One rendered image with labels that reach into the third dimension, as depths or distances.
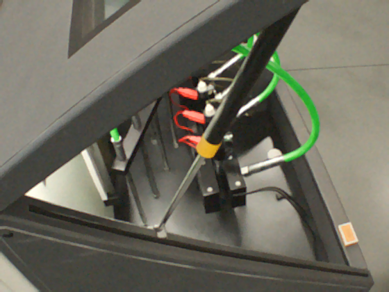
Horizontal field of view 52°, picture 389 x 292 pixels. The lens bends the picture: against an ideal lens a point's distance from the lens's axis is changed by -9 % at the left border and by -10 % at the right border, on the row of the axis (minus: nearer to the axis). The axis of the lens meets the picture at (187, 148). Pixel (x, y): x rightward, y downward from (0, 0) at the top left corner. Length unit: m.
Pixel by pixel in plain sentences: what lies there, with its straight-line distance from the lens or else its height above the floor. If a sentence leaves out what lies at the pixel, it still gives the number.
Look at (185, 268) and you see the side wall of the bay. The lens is 0.57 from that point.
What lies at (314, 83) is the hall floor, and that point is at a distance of 2.73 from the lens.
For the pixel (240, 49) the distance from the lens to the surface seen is 0.63.
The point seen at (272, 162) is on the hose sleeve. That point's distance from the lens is 0.81.
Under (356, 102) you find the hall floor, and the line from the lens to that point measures 2.66.
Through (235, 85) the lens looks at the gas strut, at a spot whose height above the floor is 1.54.
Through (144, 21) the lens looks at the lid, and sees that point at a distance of 0.31.
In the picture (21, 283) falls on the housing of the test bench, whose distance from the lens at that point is 0.59.
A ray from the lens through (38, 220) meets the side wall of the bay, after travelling 0.46.
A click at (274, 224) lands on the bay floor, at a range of 1.10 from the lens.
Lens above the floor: 1.78
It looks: 50 degrees down
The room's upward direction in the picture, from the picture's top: 9 degrees counter-clockwise
